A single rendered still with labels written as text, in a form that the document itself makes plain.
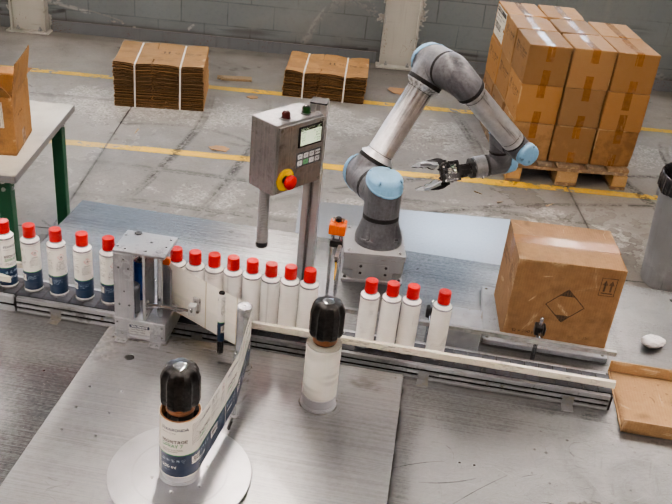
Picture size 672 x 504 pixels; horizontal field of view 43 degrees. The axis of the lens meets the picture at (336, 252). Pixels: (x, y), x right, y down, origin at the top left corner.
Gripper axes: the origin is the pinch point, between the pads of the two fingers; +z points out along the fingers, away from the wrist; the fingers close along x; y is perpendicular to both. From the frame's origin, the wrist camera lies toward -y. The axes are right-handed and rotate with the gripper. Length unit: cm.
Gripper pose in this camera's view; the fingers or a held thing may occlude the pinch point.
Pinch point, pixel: (416, 177)
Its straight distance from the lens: 298.3
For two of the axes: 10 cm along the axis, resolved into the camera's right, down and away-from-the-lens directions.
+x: 1.7, 9.8, 0.6
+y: 1.3, 0.4, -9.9
